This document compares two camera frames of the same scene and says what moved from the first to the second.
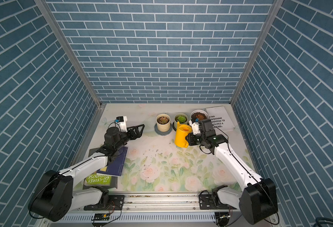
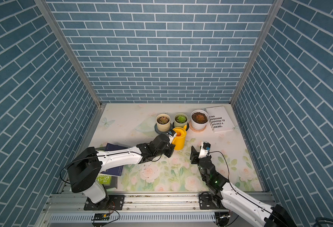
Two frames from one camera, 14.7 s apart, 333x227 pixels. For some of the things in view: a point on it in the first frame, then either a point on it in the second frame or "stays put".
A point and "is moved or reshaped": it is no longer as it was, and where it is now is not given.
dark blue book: (114, 168) stays put
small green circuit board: (101, 217) stays put
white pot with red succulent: (200, 114) stays put
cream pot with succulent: (163, 122) stays put
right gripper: (190, 141) → (195, 155)
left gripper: (137, 135) → (170, 149)
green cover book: (97, 179) stays put
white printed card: (220, 119) stays put
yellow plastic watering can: (182, 130) is moved or reshaped
